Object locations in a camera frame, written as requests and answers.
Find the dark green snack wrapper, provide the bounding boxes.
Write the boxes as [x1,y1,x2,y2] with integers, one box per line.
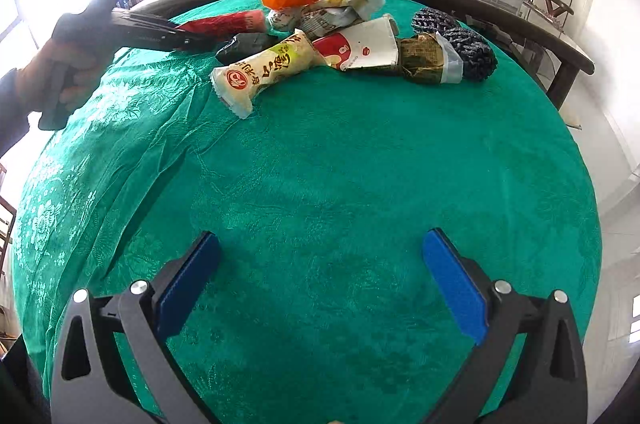
[216,33,279,66]

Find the red snack wrapper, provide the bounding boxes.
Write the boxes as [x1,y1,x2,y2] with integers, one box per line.
[179,9,269,40]

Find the cream snack bar wrapper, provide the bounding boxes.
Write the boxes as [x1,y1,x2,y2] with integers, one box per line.
[210,30,326,120]

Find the crushed white red paper cup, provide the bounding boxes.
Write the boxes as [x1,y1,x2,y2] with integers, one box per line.
[312,14,399,71]

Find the gold black foil wrapper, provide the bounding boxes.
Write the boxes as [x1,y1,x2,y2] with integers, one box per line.
[397,33,463,85]

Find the black foam fruit net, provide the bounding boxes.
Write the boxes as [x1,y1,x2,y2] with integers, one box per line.
[411,7,498,82]

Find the burger paper wrapper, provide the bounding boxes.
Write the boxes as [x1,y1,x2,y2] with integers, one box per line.
[266,0,385,40]

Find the person left hand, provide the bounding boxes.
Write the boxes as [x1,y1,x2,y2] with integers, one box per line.
[15,40,114,112]

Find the green tablecloth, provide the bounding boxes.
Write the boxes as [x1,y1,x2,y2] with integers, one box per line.
[8,0,604,424]

